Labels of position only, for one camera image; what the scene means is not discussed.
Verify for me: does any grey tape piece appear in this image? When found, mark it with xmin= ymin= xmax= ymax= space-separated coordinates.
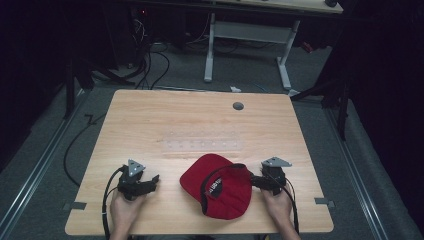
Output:
xmin=63 ymin=201 xmax=88 ymax=212
xmin=313 ymin=197 xmax=336 ymax=208

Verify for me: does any red baseball cap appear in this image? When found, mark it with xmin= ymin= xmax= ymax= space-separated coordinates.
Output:
xmin=179 ymin=152 xmax=253 ymax=221

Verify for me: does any bundle of black cables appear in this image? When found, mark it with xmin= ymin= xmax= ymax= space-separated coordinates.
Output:
xmin=128 ymin=18 xmax=172 ymax=91

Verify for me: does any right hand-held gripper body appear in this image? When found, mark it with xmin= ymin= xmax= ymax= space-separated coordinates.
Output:
xmin=260 ymin=156 xmax=293 ymax=197

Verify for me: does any white-framed desk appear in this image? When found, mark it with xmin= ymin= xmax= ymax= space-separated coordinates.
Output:
xmin=139 ymin=0 xmax=344 ymax=98

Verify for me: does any person's right hand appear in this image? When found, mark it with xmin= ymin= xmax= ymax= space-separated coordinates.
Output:
xmin=260 ymin=186 xmax=295 ymax=232

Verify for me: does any clear tape strip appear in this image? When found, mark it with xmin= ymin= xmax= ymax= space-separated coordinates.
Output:
xmin=162 ymin=131 xmax=244 ymax=154

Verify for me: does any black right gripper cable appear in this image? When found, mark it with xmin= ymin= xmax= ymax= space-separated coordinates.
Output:
xmin=281 ymin=179 xmax=300 ymax=236

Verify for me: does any grey metal floor rail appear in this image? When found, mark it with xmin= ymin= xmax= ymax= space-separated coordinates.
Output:
xmin=323 ymin=107 xmax=390 ymax=240
xmin=0 ymin=89 xmax=92 ymax=238

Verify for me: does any black metal stand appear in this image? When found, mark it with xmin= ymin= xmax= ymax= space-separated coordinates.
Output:
xmin=289 ymin=63 xmax=352 ymax=142
xmin=62 ymin=58 xmax=96 ymax=120

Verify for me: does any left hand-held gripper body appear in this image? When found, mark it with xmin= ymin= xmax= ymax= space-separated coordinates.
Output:
xmin=116 ymin=158 xmax=150 ymax=202

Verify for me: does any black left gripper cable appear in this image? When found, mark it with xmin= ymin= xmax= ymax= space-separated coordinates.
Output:
xmin=101 ymin=165 xmax=126 ymax=240

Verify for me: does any person's left hand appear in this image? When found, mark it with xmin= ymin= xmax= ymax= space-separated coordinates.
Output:
xmin=109 ymin=190 xmax=148 ymax=235

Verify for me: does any black floor cable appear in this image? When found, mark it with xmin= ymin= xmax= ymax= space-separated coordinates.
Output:
xmin=62 ymin=113 xmax=108 ymax=188

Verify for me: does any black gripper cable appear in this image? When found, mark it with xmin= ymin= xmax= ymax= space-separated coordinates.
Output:
xmin=101 ymin=165 xmax=126 ymax=240
xmin=281 ymin=179 xmax=300 ymax=236

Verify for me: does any small red object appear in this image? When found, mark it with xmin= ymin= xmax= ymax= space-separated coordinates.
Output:
xmin=300 ymin=41 xmax=315 ymax=55

